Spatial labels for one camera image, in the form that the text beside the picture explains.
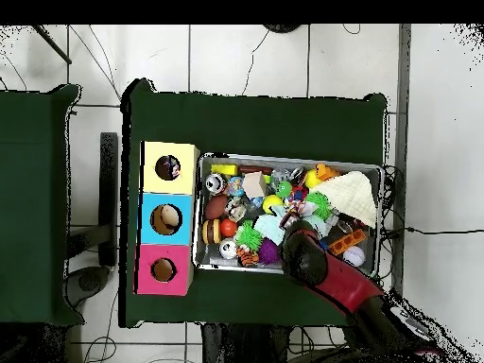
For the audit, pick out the multicolour patterned cloth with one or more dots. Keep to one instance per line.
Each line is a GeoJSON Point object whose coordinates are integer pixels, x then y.
{"type": "Point", "coordinates": [300, 207]}

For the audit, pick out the mint green cloth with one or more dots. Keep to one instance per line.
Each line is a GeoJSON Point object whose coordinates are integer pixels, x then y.
{"type": "Point", "coordinates": [269, 228]}

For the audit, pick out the large polka dot napkin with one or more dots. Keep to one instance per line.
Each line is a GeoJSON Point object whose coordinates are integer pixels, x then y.
{"type": "Point", "coordinates": [172, 169]}

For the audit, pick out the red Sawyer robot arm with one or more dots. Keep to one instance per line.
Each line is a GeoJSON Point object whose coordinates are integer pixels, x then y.
{"type": "Point", "coordinates": [340, 280]}

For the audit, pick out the shallow clear mesh bin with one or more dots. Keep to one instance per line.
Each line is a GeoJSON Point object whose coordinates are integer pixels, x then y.
{"type": "Point", "coordinates": [211, 261]}

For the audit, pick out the wooden box with three holes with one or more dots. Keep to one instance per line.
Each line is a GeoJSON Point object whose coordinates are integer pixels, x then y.
{"type": "Point", "coordinates": [151, 181]}

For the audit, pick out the purple spiky toy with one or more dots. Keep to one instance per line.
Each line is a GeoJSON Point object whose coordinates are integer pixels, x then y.
{"type": "Point", "coordinates": [269, 252]}

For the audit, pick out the green spiky ball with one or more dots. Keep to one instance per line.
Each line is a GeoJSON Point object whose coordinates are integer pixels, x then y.
{"type": "Point", "coordinates": [248, 236]}

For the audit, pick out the white baseball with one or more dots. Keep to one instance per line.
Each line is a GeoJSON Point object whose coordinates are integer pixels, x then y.
{"type": "Point", "coordinates": [354, 257]}

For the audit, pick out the cream knitted cloth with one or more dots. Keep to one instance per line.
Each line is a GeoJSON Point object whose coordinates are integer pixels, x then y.
{"type": "Point", "coordinates": [351, 196]}

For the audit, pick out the plush tiger toy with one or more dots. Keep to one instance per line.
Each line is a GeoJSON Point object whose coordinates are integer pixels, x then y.
{"type": "Point", "coordinates": [247, 257]}

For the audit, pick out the plain wooden cube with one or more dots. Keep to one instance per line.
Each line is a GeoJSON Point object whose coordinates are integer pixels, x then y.
{"type": "Point", "coordinates": [254, 185]}

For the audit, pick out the orange ball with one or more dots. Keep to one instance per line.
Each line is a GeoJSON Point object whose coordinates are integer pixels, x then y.
{"type": "Point", "coordinates": [228, 227]}

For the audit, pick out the toy hamburger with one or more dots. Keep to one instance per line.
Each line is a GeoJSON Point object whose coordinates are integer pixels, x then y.
{"type": "Point", "coordinates": [211, 231]}

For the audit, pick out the large dark green tablecloth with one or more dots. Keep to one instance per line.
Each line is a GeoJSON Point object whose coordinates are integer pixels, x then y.
{"type": "Point", "coordinates": [264, 121]}

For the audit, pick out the black stand bar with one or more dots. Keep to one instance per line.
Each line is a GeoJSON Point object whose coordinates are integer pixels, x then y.
{"type": "Point", "coordinates": [108, 189]}

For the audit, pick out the dark green side tablecloth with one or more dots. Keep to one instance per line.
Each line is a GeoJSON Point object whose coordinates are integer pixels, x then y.
{"type": "Point", "coordinates": [30, 189]}

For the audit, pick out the black metal rod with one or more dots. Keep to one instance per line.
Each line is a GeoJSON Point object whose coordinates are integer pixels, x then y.
{"type": "Point", "coordinates": [51, 44]}

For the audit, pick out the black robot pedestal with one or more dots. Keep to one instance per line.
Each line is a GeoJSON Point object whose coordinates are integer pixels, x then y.
{"type": "Point", "coordinates": [242, 344]}

